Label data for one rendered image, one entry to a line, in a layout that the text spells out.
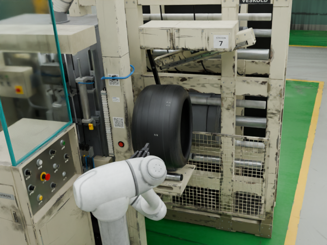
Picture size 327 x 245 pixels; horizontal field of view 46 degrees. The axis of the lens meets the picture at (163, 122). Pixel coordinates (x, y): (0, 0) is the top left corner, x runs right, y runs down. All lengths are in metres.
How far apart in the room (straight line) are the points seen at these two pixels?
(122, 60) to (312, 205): 2.33
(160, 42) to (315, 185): 2.35
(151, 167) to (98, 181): 0.18
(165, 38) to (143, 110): 0.51
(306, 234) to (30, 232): 2.23
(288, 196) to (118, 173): 2.82
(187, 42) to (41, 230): 1.40
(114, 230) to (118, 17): 1.32
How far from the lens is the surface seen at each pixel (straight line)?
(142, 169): 1.27
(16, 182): 2.14
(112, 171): 1.28
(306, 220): 3.67
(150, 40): 2.52
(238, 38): 2.51
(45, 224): 2.36
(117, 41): 2.31
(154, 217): 1.90
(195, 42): 2.42
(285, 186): 4.06
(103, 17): 2.32
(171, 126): 2.20
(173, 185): 2.46
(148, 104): 2.27
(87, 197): 1.27
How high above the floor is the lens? 2.23
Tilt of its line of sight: 24 degrees down
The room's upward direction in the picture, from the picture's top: 4 degrees counter-clockwise
